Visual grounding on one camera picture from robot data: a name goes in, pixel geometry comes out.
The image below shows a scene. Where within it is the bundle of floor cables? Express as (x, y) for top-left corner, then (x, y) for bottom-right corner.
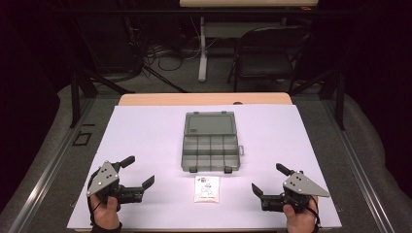
(141, 40), (202, 73)

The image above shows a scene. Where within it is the person's right hand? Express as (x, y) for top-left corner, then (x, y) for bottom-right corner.
(282, 195), (321, 233)

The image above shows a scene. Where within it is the white desk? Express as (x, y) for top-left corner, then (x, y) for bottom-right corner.
(179, 0), (321, 83)

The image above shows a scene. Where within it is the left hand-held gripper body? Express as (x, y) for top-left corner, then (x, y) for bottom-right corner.
(86, 159), (145, 212)

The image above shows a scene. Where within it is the black horizontal bar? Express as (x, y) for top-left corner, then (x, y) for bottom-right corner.
(51, 7), (359, 15)

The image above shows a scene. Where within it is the person's left hand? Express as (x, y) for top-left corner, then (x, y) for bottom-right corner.
(89, 194), (121, 230)

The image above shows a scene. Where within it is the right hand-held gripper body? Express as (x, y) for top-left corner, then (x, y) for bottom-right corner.
(259, 170), (331, 215)

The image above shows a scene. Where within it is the grey clear plastic organizer box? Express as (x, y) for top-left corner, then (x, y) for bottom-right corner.
(180, 111), (245, 175)

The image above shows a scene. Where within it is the wooden table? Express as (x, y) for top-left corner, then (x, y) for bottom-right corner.
(118, 92), (293, 107)

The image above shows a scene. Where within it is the black wrist strap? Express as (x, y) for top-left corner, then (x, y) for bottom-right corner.
(86, 167), (102, 226)
(303, 195), (323, 233)

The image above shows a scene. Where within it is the black folding chair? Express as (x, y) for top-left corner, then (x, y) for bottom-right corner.
(226, 25), (313, 94)

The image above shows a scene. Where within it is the black metal stand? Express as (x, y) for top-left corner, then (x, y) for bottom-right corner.
(68, 62), (136, 129)
(291, 68), (346, 131)

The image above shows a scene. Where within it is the small white printed packet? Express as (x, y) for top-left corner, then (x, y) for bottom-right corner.
(193, 175), (221, 204)

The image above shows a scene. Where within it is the black tripod leg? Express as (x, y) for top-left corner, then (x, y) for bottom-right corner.
(143, 65), (189, 94)

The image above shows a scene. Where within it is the metal floor rail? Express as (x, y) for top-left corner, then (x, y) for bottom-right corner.
(320, 97), (396, 233)
(7, 96), (98, 233)

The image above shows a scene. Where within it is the white table mat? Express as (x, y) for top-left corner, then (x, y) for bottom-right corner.
(66, 103), (343, 230)

